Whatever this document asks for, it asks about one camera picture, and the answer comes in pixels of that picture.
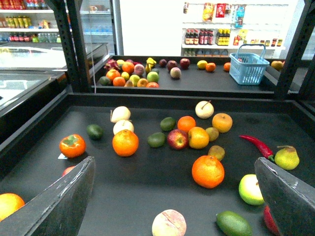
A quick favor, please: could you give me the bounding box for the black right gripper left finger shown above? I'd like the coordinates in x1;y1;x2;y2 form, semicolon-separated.
0;156;95;236

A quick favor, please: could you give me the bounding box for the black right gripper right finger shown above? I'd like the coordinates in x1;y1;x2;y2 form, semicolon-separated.
254;157;315;236

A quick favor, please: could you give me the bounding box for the black rear fruit shelf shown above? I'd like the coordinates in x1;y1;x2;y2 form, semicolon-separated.
90;57;280;99

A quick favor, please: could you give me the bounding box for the white background goods shelf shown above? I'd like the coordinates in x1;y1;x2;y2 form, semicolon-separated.
181;0;291;59

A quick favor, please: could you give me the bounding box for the red fruit front right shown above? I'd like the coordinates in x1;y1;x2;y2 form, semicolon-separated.
263;206;280;236

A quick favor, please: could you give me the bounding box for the red pomegranate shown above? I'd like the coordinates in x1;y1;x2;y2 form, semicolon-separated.
62;166;76;177

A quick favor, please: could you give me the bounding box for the bright green apple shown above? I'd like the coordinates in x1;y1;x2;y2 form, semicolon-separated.
239;174;264;206

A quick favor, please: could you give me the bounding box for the yellow green pear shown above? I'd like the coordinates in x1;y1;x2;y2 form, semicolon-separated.
274;145;300;170

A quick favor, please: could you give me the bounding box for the white price label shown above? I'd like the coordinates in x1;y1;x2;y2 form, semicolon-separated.
58;153;67;160

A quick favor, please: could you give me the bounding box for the green avocado front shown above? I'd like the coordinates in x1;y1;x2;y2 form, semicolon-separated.
216;211;252;236

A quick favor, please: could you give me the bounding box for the orange persimmon green calyx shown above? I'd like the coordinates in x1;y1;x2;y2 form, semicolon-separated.
59;134;86;158

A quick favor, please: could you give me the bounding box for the red chili pepper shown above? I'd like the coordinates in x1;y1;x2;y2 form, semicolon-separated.
239;135;274;162

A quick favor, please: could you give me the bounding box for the dark green avocado left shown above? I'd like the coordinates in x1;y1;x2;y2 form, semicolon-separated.
86;124;103;140

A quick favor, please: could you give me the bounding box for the large bumpy orange right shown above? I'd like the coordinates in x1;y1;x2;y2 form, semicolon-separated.
191;155;225;189

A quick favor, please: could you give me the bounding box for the large bumpy orange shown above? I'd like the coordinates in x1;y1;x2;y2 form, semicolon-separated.
112;129;139;157
191;155;225;189

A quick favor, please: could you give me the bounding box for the brown green kiwi fruit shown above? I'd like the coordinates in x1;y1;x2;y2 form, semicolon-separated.
208;145;225;161

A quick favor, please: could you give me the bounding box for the large bumpy orange left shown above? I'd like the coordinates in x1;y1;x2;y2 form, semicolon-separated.
112;129;139;157

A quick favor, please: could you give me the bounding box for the small yellow green fruit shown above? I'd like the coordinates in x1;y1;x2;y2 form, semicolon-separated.
206;127;220;142

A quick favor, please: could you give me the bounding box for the golden round pear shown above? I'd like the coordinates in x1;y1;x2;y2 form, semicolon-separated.
212;113;233;133

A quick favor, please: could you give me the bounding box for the white pear lower left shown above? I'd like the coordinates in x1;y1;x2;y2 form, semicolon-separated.
113;119;134;135

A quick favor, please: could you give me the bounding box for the pale pink peach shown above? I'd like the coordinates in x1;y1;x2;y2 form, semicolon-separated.
152;209;187;236

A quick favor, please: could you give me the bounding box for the yellow orange apple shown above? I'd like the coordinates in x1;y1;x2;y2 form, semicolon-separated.
188;126;209;149

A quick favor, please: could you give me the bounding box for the white pear upper left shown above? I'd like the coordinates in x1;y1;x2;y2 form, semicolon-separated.
110;106;131;123

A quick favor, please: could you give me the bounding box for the dark green lime lower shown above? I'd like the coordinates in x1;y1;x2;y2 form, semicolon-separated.
147;132;166;148

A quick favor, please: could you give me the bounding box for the dark green lime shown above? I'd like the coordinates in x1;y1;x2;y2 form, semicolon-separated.
160;117;176;131
147;132;166;148

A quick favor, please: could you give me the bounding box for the white pear with stem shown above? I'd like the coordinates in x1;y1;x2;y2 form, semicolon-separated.
195;101;214;119

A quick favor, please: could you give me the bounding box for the red yellow apple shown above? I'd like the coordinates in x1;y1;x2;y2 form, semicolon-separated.
167;129;189;150

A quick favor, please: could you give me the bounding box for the small orange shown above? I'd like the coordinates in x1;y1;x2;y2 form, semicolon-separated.
177;116;196;133

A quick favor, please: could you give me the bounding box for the dark green lime upper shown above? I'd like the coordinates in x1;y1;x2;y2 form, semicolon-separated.
160;117;176;131

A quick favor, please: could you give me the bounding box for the glass top freezer cabinet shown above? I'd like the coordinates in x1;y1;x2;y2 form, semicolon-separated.
0;40;110;138

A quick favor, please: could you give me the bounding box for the small blue background basket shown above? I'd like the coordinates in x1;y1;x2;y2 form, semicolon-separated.
229;44;270;85

